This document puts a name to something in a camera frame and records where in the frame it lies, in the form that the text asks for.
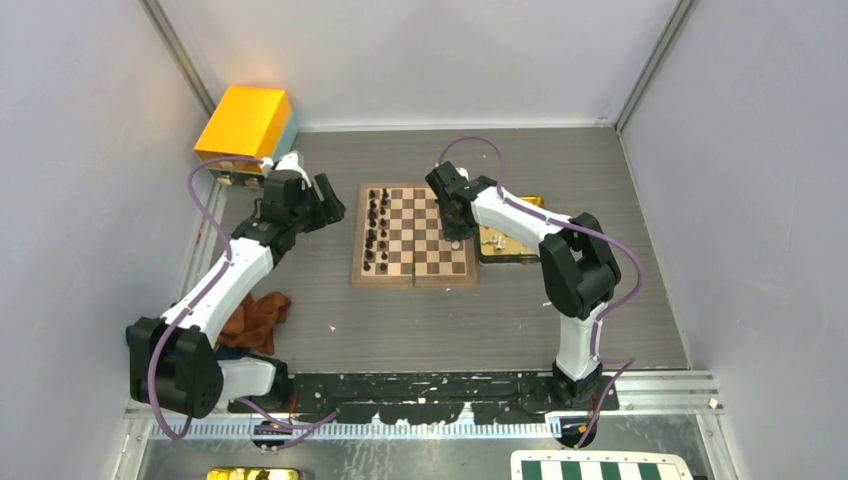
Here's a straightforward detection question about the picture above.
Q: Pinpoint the wooden chess board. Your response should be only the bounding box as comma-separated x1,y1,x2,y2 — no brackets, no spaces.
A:
351,183,478,288

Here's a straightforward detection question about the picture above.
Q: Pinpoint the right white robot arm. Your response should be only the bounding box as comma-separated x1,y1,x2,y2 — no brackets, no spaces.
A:
425,162,621,411

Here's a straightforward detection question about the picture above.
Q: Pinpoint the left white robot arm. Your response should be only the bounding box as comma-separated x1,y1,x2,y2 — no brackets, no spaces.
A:
127,151,345,419

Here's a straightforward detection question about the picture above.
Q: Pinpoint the green white checkered board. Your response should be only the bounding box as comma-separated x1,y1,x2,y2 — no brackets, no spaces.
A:
510,450,694,480

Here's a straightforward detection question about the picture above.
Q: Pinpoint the gold tin tray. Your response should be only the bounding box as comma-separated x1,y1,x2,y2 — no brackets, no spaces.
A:
476,226,540,265

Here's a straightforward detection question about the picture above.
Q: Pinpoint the yellow teal drawer box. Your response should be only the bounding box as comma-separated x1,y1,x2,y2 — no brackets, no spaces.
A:
194,85,299,188

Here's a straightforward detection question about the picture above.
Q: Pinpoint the orange cloth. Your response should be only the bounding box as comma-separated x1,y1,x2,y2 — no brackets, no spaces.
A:
216,292,292,355

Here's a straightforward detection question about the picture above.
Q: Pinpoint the gold tin front edge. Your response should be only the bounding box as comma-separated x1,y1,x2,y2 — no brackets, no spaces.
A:
206,467,304,480

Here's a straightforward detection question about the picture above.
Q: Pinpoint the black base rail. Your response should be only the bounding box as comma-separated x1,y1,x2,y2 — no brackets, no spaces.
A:
251,371,611,425

